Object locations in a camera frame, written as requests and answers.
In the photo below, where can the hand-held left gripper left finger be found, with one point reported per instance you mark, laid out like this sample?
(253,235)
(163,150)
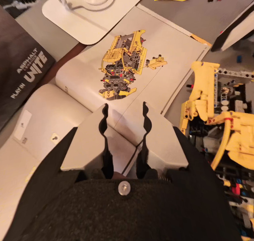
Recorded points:
(85,149)

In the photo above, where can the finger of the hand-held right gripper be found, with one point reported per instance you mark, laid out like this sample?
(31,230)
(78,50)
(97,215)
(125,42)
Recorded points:
(244,30)

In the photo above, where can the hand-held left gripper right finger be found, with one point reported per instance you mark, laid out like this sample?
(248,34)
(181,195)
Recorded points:
(166,149)

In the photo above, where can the yellow brick car model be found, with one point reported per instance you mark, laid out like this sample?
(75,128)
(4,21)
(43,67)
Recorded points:
(206,90)

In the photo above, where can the open instruction booklet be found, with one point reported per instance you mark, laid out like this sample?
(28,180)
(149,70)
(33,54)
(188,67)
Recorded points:
(79,74)

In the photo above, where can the black car set box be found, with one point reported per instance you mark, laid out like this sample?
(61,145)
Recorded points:
(20,66)

